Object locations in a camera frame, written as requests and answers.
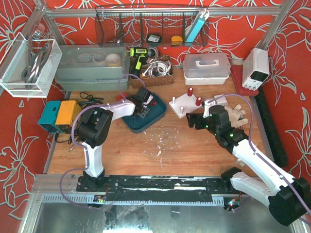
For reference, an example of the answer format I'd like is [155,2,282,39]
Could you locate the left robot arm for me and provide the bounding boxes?
[71,87,154,179]

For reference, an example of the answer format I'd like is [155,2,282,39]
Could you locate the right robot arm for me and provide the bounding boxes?
[186,105,311,226]

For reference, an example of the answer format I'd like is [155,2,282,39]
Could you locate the teal plastic tray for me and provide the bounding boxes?
[122,93,167,133]

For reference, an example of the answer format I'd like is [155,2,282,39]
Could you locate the red cube box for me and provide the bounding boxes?
[116,92,128,101]

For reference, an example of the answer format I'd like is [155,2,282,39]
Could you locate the woven brown basket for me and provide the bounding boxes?
[129,55,174,88]

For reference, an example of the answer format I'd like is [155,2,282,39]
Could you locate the white cube charger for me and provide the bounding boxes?
[214,95,228,106]

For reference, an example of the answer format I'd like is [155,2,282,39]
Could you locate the beige work glove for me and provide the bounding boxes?
[225,104,248,128]

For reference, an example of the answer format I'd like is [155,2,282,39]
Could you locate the white clear lidded toolbox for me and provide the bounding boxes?
[183,53,231,85]

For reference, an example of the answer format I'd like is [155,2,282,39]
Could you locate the red mat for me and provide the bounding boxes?
[231,65,259,96]

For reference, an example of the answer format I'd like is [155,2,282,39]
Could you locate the grey plastic storage box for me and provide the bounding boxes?
[55,45,130,92]

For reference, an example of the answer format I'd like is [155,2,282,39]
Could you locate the white bench power supply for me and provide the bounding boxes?
[242,48,270,91]

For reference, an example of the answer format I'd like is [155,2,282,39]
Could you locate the yellow tape measure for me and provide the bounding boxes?
[171,35,183,47]

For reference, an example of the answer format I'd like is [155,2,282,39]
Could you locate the teal power supply box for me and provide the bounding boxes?
[37,100,61,133]

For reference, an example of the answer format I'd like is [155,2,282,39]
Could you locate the blue white book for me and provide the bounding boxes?
[185,8,210,46]

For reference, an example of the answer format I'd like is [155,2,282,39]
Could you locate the clear acrylic bin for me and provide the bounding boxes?
[0,33,62,98]

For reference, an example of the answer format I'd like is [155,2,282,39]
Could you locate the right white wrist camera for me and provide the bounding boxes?
[202,99,216,118]

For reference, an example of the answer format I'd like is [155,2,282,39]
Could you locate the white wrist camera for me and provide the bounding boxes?
[202,99,216,118]
[146,94,154,105]

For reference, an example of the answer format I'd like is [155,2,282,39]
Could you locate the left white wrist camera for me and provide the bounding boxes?
[146,94,154,105]

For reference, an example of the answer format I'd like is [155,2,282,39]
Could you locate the white four-peg base plate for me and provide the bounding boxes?
[169,93,201,118]

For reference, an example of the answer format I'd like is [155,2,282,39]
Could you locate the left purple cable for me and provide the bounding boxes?
[59,74,148,210]

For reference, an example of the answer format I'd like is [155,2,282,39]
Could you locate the purple cable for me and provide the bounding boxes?
[210,94,311,225]
[59,74,148,210]

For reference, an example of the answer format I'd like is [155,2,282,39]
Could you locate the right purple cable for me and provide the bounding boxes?
[210,94,311,225]

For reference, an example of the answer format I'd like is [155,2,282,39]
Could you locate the white coiled cable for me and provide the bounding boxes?
[142,60,172,77]

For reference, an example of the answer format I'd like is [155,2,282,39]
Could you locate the green yellow cordless drill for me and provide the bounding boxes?
[129,47,156,79]

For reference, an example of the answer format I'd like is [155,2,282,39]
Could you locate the black tangled cables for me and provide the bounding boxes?
[54,91,105,145]

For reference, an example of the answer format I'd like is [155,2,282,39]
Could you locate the black wire wall basket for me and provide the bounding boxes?
[95,3,208,47]

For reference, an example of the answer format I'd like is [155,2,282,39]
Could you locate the grey coiled cable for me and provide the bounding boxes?
[21,36,52,89]

